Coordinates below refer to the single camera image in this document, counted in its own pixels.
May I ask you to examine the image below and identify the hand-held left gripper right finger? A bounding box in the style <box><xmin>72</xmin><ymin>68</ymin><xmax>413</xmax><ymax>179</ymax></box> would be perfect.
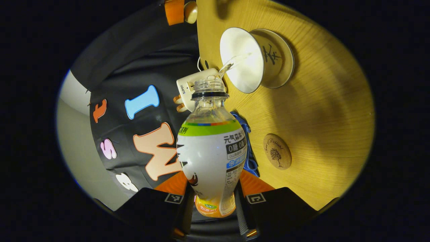
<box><xmin>235</xmin><ymin>170</ymin><xmax>318</xmax><ymax>239</ymax></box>

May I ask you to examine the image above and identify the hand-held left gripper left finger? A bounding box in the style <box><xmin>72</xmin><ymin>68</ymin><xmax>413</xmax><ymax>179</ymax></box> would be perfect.
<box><xmin>114</xmin><ymin>171</ymin><xmax>195</xmax><ymax>240</ymax></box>

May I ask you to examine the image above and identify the round wooden coaster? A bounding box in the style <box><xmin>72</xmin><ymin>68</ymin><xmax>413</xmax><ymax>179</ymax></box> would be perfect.
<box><xmin>263</xmin><ymin>133</ymin><xmax>292</xmax><ymax>170</ymax></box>

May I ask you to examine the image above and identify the clear labelled water bottle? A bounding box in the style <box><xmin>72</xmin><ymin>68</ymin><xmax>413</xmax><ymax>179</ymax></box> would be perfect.
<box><xmin>176</xmin><ymin>78</ymin><xmax>248</xmax><ymax>218</ymax></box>

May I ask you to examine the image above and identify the cream ceramic teacup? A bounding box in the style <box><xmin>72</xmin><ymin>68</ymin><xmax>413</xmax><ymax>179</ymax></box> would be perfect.
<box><xmin>220</xmin><ymin>27</ymin><xmax>284</xmax><ymax>94</ymax></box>

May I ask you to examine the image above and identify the blue towel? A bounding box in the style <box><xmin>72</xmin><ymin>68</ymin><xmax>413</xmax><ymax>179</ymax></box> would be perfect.
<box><xmin>230</xmin><ymin>112</ymin><xmax>260</xmax><ymax>177</ymax></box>

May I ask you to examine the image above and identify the black backdrop cloth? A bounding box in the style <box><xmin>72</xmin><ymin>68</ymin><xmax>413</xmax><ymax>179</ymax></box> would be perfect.
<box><xmin>71</xmin><ymin>3</ymin><xmax>202</xmax><ymax>192</ymax></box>

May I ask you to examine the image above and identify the white toaster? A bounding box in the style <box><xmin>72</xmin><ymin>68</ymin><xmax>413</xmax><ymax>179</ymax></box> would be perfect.
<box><xmin>176</xmin><ymin>68</ymin><xmax>227</xmax><ymax>112</ymax></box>

